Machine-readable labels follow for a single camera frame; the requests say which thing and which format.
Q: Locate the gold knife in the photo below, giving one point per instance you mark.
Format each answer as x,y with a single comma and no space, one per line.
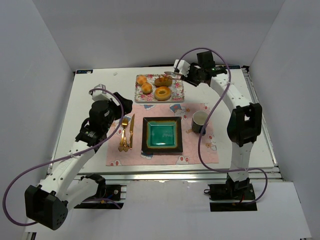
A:
131,131

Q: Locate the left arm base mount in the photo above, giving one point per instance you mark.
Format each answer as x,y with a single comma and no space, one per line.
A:
108,195

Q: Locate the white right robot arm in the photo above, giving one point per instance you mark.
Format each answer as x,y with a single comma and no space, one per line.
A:
245,123

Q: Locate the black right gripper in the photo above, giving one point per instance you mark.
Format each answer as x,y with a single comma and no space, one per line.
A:
189,76

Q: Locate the green square plate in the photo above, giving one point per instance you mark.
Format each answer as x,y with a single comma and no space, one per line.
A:
162,135

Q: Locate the pink bunny placemat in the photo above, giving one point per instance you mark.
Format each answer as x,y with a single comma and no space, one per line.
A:
136,157

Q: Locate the brown striped bread loaf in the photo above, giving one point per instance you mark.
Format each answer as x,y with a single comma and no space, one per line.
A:
163,81

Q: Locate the metal tongs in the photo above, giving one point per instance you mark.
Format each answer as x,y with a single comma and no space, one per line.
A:
173,75

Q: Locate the ring doughnut bread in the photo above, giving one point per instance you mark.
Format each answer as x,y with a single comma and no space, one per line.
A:
162,93

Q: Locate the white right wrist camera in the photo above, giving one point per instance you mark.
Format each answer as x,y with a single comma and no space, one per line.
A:
181,67

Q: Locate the round bun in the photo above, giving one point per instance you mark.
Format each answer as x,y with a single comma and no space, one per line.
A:
146,88
141,79

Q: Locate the floral rectangular tray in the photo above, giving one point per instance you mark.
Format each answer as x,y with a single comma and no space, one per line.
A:
177,88

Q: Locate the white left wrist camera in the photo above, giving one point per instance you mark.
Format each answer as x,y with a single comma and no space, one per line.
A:
99,95

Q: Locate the round bun front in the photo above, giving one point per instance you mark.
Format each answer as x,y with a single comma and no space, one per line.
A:
146,88

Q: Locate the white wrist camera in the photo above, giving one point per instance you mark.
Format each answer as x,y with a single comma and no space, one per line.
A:
99,95
181,67

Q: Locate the dark green mug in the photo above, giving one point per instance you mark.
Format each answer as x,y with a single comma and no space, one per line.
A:
198,121

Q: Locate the gold fork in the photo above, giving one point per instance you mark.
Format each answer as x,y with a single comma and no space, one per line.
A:
123,143

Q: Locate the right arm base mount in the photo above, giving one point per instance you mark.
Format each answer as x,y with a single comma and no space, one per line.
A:
223,199

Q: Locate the round bun back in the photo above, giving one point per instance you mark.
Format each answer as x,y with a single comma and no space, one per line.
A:
141,79

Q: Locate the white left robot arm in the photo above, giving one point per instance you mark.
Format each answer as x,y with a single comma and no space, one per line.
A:
49,202

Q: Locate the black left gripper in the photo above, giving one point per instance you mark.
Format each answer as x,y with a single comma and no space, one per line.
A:
121,104

